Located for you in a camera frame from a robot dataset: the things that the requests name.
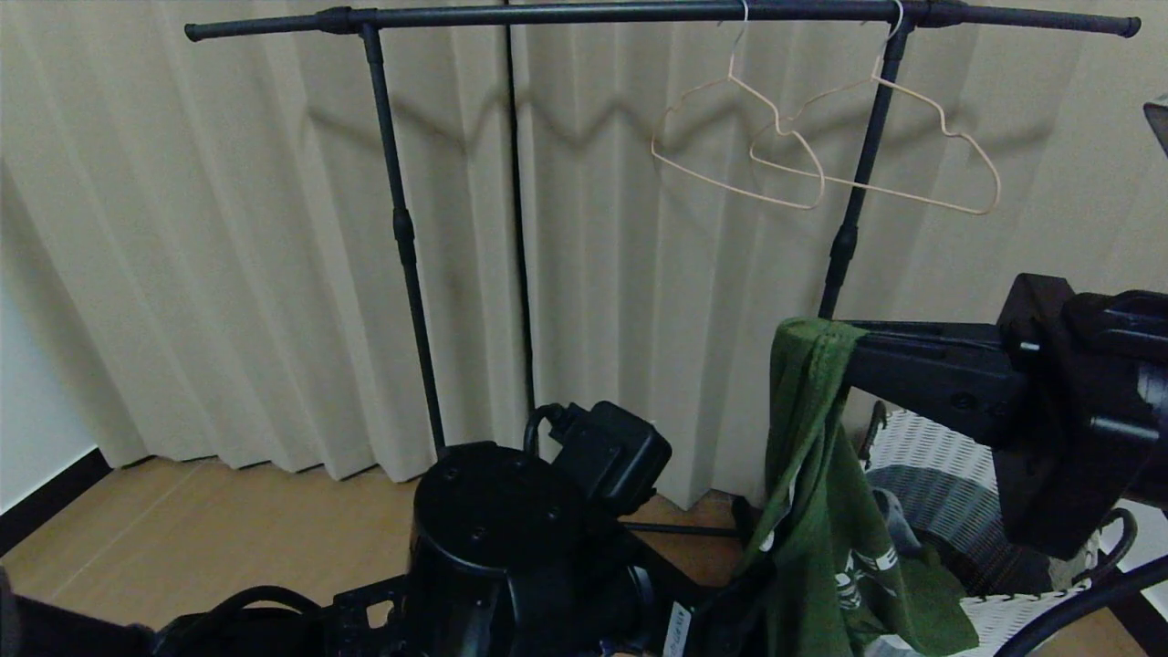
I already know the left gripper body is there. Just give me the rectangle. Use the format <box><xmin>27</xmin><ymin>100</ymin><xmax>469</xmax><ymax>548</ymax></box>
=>
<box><xmin>593</xmin><ymin>538</ymin><xmax>772</xmax><ymax>657</ymax></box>

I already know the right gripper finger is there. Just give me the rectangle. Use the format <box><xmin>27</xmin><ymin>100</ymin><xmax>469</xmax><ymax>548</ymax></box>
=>
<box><xmin>844</xmin><ymin>351</ymin><xmax>1032</xmax><ymax>448</ymax></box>
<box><xmin>853</xmin><ymin>321</ymin><xmax>1005</xmax><ymax>352</ymax></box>

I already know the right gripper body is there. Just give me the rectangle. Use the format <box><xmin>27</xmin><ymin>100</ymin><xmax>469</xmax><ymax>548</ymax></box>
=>
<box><xmin>995</xmin><ymin>274</ymin><xmax>1168</xmax><ymax>559</ymax></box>

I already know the green printed shirt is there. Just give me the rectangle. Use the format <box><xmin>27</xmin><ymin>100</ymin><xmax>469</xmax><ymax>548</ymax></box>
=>
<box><xmin>737</xmin><ymin>317</ymin><xmax>979</xmax><ymax>657</ymax></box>

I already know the pink clothes hanger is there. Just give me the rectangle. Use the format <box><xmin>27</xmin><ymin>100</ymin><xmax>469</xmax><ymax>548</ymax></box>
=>
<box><xmin>750</xmin><ymin>0</ymin><xmax>1002</xmax><ymax>216</ymax></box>
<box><xmin>651</xmin><ymin>0</ymin><xmax>827</xmax><ymax>211</ymax></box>

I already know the white laundry basket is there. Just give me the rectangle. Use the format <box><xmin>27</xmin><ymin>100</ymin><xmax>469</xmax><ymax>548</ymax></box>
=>
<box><xmin>858</xmin><ymin>406</ymin><xmax>1168</xmax><ymax>657</ymax></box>

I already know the black clothes rack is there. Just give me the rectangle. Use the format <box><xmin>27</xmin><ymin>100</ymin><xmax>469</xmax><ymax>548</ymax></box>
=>
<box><xmin>184</xmin><ymin>0</ymin><xmax>1142</xmax><ymax>548</ymax></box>

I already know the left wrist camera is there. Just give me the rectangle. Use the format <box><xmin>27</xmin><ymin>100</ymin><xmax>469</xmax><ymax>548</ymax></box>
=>
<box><xmin>523</xmin><ymin>400</ymin><xmax>673</xmax><ymax>519</ymax></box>

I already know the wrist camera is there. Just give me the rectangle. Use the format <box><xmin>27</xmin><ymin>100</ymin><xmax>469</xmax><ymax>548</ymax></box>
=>
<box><xmin>1143</xmin><ymin>94</ymin><xmax>1168</xmax><ymax>158</ymax></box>
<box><xmin>523</xmin><ymin>400</ymin><xmax>673</xmax><ymax>519</ymax></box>

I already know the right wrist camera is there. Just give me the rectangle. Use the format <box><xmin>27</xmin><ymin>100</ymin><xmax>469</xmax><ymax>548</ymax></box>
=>
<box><xmin>1143</xmin><ymin>94</ymin><xmax>1168</xmax><ymax>158</ymax></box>

